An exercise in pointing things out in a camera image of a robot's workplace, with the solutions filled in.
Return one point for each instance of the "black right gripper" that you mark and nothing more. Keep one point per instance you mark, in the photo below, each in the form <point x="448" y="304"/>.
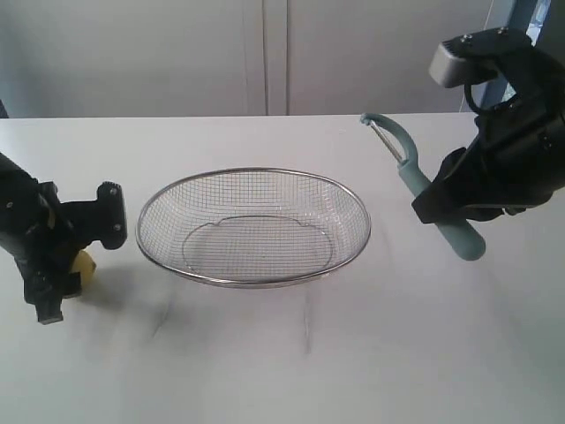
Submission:
<point x="516" y="161"/>

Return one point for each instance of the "metal wire mesh basket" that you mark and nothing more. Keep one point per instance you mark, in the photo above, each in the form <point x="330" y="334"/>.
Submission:
<point x="253" y="227"/>

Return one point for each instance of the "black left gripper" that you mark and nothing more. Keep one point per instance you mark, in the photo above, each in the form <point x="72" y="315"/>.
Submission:
<point x="41" y="243"/>

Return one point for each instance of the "teal vegetable peeler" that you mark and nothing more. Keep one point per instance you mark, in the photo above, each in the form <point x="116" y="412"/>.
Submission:
<point x="464" y="240"/>

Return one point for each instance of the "window with dark frame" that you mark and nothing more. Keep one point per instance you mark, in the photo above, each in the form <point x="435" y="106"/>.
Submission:
<point x="543" y="22"/>

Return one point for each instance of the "yellow lemon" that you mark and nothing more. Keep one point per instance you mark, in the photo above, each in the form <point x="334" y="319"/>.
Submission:
<point x="84" y="268"/>

